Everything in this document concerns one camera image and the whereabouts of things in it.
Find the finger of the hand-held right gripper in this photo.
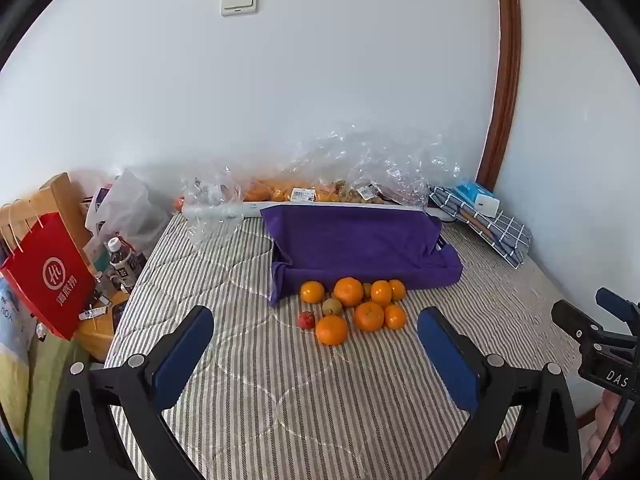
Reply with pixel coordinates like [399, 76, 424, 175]
[551, 300, 607, 347]
[595, 287, 640, 322]

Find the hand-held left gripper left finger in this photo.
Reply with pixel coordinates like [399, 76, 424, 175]
[50, 305, 216, 480]

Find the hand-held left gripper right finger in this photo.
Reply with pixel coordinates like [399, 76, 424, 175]
[416, 306, 583, 480]

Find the person's right hand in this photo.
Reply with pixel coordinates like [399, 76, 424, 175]
[582, 387, 626, 480]

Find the orange side table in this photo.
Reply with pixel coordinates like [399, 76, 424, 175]
[75, 292, 131, 362]

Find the striped mattress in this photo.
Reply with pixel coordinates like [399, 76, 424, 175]
[107, 210, 596, 480]

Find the grey checked cloth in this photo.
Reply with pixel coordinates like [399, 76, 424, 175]
[427, 185, 533, 268]

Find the plastic drink bottle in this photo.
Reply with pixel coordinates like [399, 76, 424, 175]
[106, 237, 147, 294]

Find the purple towel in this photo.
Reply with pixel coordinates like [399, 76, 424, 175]
[260, 203, 463, 308]

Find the small clear plastic bag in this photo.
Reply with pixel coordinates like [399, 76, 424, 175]
[180, 165, 248, 247]

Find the blue white tissue pack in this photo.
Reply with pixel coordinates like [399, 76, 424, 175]
[452, 179, 501, 217]

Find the red paper bag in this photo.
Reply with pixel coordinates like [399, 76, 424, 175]
[0, 211, 97, 342]

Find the white plastic bag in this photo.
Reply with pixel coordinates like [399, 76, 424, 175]
[85, 167, 171, 261]

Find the white long box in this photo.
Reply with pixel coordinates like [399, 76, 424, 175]
[182, 201, 443, 221]

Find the clear bag of longans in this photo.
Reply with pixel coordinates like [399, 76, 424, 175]
[340, 180, 396, 206]

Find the clear bag of oranges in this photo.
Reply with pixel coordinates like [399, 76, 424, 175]
[245, 176, 346, 204]

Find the wooden chair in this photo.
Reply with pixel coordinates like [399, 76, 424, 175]
[0, 172, 93, 256]

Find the large crumpled clear plastic bag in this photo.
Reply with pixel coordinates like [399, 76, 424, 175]
[280, 120, 463, 206]

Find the wooden door frame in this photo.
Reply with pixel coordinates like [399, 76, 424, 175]
[475, 0, 522, 191]

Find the white light switch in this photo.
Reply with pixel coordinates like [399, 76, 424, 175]
[220, 0, 259, 17]

